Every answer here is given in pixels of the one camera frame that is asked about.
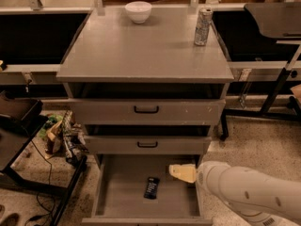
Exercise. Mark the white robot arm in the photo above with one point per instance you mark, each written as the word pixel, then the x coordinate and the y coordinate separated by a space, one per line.
pixel 258 198

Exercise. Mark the grey drawer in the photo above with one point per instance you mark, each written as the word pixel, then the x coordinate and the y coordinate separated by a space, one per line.
pixel 148 139
pixel 120 200
pixel 148 104

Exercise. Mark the silver drink can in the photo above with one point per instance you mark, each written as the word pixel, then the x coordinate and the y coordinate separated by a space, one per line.
pixel 202 27

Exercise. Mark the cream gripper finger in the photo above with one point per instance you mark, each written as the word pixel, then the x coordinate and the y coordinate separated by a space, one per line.
pixel 184 172

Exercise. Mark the dark blue rxbar wrapper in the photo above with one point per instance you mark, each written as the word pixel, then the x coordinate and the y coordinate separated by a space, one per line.
pixel 151 188

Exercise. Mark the black cart on left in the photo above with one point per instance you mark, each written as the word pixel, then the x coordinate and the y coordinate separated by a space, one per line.
pixel 20 121

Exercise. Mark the grey drawer cabinet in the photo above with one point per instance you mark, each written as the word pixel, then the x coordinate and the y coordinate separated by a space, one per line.
pixel 112 49

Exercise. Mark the aluminium frame rail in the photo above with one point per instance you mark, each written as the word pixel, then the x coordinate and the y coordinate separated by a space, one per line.
pixel 36 74

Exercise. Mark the grey middle drawer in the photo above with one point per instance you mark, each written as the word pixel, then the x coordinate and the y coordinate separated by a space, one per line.
pixel 148 139

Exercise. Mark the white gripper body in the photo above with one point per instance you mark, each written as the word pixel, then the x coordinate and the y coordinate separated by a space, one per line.
pixel 207 175

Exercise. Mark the grey bottom drawer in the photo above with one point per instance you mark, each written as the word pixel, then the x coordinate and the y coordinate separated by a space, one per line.
pixel 120 200

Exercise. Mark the white ceramic bowl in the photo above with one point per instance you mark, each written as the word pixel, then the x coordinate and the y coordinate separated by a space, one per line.
pixel 138 11

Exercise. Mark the pile of snack bags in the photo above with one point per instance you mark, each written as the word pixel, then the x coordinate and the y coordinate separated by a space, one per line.
pixel 63 133

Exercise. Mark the grey top drawer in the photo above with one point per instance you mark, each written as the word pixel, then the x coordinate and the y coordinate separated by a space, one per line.
pixel 148 104

